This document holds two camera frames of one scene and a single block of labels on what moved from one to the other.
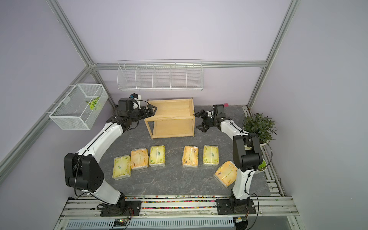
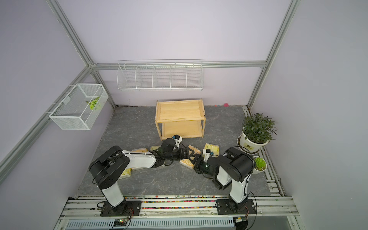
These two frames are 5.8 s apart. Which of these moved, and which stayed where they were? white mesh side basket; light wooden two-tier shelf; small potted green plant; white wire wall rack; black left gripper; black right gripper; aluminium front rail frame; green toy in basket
Moved: light wooden two-tier shelf; black right gripper; black left gripper
Stayed: white wire wall rack; white mesh side basket; small potted green plant; aluminium front rail frame; green toy in basket
